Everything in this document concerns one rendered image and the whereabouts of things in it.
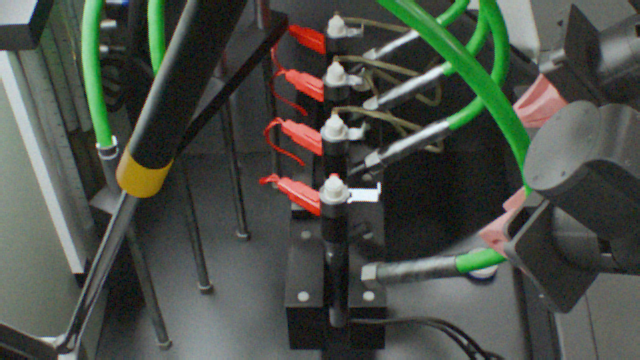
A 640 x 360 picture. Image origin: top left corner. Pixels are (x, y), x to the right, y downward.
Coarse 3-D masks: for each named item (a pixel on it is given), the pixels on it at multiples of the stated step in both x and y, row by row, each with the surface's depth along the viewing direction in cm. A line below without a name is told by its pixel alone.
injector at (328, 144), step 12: (324, 132) 91; (348, 132) 91; (324, 144) 91; (336, 144) 90; (348, 144) 91; (324, 156) 92; (336, 156) 91; (348, 156) 92; (324, 168) 93; (336, 168) 92; (348, 168) 94; (360, 168) 94; (324, 180) 95; (348, 180) 95
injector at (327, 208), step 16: (320, 192) 85; (320, 208) 86; (336, 208) 85; (336, 224) 86; (352, 224) 89; (368, 224) 89; (336, 240) 88; (352, 240) 89; (336, 256) 91; (336, 272) 93; (336, 288) 94; (336, 304) 97; (336, 320) 99
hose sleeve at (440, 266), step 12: (384, 264) 77; (396, 264) 75; (408, 264) 75; (420, 264) 74; (432, 264) 73; (444, 264) 72; (384, 276) 76; (396, 276) 75; (408, 276) 74; (420, 276) 74; (432, 276) 73; (444, 276) 72
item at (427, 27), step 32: (96, 0) 67; (384, 0) 56; (96, 32) 70; (448, 32) 57; (96, 64) 73; (96, 96) 76; (480, 96) 58; (96, 128) 79; (512, 128) 59; (480, 256) 70
